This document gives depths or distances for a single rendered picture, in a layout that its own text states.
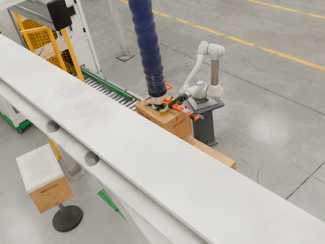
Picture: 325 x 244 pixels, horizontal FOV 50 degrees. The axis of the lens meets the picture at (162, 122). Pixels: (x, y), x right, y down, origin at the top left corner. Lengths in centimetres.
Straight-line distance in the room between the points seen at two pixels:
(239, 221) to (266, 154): 461
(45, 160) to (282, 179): 294
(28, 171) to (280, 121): 365
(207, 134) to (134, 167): 455
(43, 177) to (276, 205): 360
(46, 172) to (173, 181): 353
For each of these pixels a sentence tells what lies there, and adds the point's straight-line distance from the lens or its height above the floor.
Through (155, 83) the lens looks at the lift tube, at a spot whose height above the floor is 147.
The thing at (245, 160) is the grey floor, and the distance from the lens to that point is 503.
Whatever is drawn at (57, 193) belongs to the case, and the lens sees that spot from 412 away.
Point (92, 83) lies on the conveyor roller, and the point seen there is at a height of 54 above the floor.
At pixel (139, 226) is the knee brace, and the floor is 294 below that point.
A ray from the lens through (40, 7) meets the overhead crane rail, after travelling 160.
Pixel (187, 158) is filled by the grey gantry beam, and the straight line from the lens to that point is 60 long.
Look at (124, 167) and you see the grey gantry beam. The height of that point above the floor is 322.
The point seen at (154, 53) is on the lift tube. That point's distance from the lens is 385.
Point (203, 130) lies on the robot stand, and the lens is 505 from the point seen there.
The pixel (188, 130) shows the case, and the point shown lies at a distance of 441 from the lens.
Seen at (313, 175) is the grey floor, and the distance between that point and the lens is 493.
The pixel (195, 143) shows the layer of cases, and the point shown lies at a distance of 453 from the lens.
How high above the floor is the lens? 365
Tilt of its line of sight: 39 degrees down
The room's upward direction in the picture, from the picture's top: 11 degrees counter-clockwise
